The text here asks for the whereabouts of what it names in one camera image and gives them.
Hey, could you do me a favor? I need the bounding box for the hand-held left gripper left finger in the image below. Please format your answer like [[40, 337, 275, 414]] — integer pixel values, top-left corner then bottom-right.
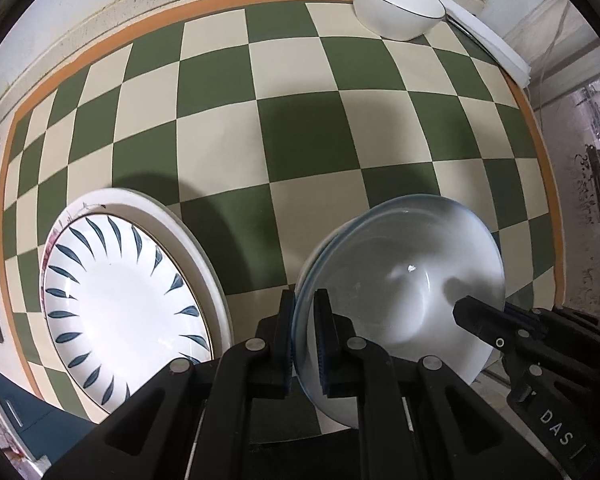
[[44, 291, 297, 480]]

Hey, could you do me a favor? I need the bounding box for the white bowl with blue print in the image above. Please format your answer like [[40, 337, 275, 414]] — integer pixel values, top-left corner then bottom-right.
[[294, 195, 507, 430]]

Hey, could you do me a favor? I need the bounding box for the white plate with blue leaves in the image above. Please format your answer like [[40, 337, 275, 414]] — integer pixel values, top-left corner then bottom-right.
[[40, 214, 213, 404]]

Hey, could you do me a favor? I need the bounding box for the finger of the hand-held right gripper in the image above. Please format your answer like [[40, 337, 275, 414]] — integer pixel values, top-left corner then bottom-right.
[[505, 304, 600, 336], [452, 295, 600, 386]]

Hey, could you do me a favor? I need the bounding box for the green checkered tablecloth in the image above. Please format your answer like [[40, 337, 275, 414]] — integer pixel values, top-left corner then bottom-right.
[[0, 0, 568, 436]]

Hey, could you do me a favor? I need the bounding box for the white plate with grey flower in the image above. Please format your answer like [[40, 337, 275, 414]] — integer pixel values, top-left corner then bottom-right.
[[54, 187, 233, 361]]

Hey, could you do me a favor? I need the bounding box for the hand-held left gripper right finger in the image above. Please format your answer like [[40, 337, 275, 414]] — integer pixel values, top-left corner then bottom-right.
[[314, 288, 546, 480]]

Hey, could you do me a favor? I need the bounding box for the white cable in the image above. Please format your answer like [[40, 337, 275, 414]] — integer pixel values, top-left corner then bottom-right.
[[535, 0, 576, 111]]

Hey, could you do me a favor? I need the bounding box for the patterned glass sliding door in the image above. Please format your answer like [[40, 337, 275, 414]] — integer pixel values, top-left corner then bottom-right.
[[530, 60, 600, 321]]

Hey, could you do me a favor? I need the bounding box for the white bowl with dark rim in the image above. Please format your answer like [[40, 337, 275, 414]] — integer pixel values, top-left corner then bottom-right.
[[351, 0, 447, 42]]

